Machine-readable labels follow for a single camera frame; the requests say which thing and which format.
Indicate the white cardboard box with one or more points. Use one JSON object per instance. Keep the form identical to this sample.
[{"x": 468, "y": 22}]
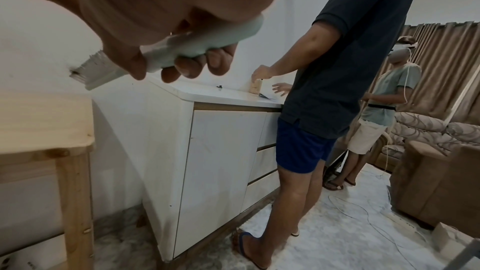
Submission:
[{"x": 448, "y": 237}]

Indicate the blue slipper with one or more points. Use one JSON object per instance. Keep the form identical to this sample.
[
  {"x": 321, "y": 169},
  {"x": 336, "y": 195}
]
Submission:
[{"x": 243, "y": 248}]

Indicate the light wooden table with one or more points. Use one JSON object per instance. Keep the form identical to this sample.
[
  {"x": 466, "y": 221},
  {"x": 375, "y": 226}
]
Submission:
[{"x": 41, "y": 126}]

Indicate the white headset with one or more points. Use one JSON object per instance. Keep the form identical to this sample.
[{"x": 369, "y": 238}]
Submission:
[{"x": 400, "y": 54}]

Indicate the white cabinet with drawers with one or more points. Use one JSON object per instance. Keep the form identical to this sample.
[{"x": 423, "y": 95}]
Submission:
[{"x": 221, "y": 150}]

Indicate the brown armchair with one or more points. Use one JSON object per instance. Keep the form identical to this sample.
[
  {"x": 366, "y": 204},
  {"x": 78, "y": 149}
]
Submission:
[{"x": 435, "y": 180}]

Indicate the white sheet of paper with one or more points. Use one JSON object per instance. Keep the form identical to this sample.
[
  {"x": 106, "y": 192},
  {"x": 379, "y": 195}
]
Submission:
[{"x": 272, "y": 97}]

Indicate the brown sandal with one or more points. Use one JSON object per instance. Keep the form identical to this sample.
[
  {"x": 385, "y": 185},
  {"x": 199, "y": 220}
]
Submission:
[{"x": 333, "y": 185}]

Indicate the patterned beige sofa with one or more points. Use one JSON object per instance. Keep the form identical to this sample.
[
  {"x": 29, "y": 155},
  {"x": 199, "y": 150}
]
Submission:
[{"x": 420, "y": 126}]

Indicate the white appliance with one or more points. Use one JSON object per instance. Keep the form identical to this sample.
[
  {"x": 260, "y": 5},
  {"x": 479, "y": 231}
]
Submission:
[{"x": 30, "y": 254}]

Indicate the brown curtain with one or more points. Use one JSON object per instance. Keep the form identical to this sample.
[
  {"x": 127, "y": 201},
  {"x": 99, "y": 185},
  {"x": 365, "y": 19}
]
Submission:
[{"x": 438, "y": 67}]

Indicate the small wooden block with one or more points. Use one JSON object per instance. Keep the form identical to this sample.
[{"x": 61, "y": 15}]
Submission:
[{"x": 255, "y": 87}]

